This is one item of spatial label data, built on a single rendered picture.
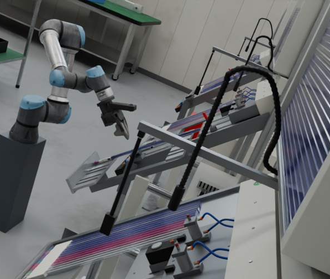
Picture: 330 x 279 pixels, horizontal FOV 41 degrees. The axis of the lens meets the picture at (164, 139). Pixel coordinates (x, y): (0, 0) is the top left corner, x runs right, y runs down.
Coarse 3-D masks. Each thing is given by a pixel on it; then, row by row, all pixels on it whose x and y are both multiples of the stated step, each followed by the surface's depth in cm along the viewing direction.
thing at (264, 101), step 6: (258, 84) 229; (264, 84) 221; (258, 90) 211; (264, 90) 204; (270, 90) 197; (258, 96) 195; (264, 96) 189; (270, 96) 187; (258, 102) 189; (264, 102) 189; (270, 102) 188; (258, 108) 190; (264, 108) 189; (270, 108) 189
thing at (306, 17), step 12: (300, 0) 225; (312, 0) 170; (324, 0) 169; (300, 12) 172; (312, 12) 171; (288, 24) 229; (300, 24) 173; (312, 24) 172; (288, 36) 176; (300, 36) 175; (276, 48) 234; (288, 48) 177; (300, 48) 176; (288, 60) 178; (276, 72) 183; (288, 72) 179; (132, 168) 204; (204, 180) 239; (156, 192) 288; (168, 192) 289; (204, 192) 221; (132, 252) 218; (84, 276) 235
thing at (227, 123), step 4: (216, 116) 237; (220, 116) 232; (224, 116) 226; (228, 116) 223; (216, 120) 225; (220, 120) 222; (228, 120) 213; (220, 124) 213; (224, 124) 209; (228, 124) 204; (220, 128) 203; (208, 132) 205
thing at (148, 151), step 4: (172, 132) 245; (176, 132) 240; (180, 132) 240; (152, 140) 248; (156, 140) 243; (164, 144) 222; (168, 144) 218; (148, 148) 226; (152, 148) 225; (156, 148) 220; (160, 148) 215; (164, 148) 212; (144, 152) 224; (148, 152) 220; (152, 152) 214
